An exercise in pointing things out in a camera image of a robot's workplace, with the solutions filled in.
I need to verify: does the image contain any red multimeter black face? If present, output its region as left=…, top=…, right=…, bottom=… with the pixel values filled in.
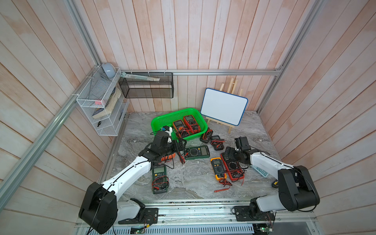
left=220, top=152, right=245, bottom=182

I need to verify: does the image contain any green plastic basket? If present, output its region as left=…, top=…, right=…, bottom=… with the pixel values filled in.
left=150, top=107, right=208, bottom=142

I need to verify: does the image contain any orange black multimeter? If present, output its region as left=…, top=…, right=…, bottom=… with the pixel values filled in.
left=173, top=119, right=191, bottom=139

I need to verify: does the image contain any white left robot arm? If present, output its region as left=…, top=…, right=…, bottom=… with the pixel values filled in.
left=78, top=130, right=187, bottom=235

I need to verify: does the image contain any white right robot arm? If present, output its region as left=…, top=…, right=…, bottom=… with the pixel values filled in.
left=221, top=137, right=320, bottom=221

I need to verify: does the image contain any orange multimeter green face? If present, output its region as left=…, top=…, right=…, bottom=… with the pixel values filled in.
left=161, top=153, right=176, bottom=162

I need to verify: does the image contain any small black multimeter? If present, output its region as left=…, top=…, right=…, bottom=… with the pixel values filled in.
left=200, top=128, right=213, bottom=144
left=210, top=135, right=225, bottom=151

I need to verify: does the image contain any yellow multimeter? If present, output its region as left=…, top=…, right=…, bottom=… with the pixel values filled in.
left=210, top=157, right=232, bottom=193

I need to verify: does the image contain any dark green multimeter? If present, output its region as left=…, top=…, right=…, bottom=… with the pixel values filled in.
left=151, top=165, right=169, bottom=194

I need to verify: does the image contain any small black multimeter rear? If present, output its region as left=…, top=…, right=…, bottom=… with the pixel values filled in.
left=200, top=128, right=213, bottom=144

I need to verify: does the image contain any green horizontal multimeter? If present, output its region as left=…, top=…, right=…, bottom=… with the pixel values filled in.
left=184, top=145, right=210, bottom=160

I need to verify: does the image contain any light blue calculator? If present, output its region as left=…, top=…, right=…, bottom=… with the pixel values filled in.
left=251, top=165, right=269, bottom=178

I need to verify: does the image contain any yellow black utility knife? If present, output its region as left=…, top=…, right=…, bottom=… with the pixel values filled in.
left=272, top=180, right=279, bottom=189

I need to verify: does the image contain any blue framed whiteboard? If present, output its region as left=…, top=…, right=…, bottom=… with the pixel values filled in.
left=200, top=88, right=248, bottom=126

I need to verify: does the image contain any wooden easel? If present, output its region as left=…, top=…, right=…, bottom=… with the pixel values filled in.
left=205, top=78, right=238, bottom=134

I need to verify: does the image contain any book on shelf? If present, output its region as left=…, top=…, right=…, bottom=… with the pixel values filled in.
left=92, top=87, right=122, bottom=119

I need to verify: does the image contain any light green ruler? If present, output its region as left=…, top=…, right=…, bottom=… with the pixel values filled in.
left=121, top=72, right=160, bottom=82

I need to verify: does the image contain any grey computer mouse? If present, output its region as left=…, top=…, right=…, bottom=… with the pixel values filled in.
left=101, top=63, right=116, bottom=80

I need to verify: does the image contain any black mesh wall basket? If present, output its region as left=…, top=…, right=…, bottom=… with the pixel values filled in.
left=118, top=71, right=174, bottom=99

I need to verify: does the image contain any white wire shelf rack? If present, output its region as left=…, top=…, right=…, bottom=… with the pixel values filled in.
left=76, top=66, right=129, bottom=137

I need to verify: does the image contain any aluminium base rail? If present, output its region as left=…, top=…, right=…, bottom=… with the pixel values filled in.
left=106, top=199, right=324, bottom=235

